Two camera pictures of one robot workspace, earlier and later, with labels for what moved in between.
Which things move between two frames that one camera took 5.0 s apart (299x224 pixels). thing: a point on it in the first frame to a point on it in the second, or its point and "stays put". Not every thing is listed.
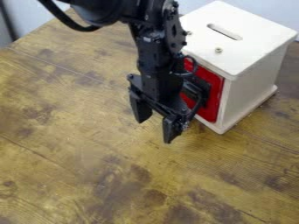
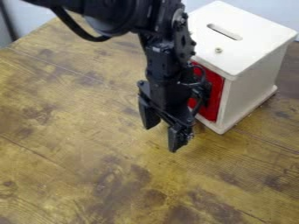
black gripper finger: (143, 110) to (150, 117)
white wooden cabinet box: (234, 56) stays put
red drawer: (212, 112) stays put
